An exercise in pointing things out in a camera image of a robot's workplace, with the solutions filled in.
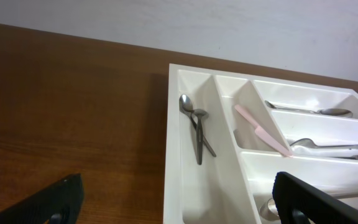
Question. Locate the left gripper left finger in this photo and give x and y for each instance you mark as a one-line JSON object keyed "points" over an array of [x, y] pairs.
{"points": [[60, 202]]}

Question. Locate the white plastic cutlery tray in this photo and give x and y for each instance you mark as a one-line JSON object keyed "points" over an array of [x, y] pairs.
{"points": [[231, 187]]}

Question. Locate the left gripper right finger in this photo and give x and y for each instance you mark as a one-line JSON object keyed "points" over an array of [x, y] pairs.
{"points": [[298, 202]]}

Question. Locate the small dark steel spoon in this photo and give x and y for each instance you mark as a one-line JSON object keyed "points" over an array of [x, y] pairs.
{"points": [[186, 107]]}

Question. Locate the small steel teaspoon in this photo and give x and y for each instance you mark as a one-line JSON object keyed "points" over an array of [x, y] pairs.
{"points": [[200, 114]]}

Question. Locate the white plastic knife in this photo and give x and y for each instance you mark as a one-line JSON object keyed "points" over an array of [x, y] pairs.
{"points": [[262, 133]]}

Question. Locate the steel spoon bowl down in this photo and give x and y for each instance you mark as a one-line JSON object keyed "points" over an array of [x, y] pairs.
{"points": [[329, 112]]}

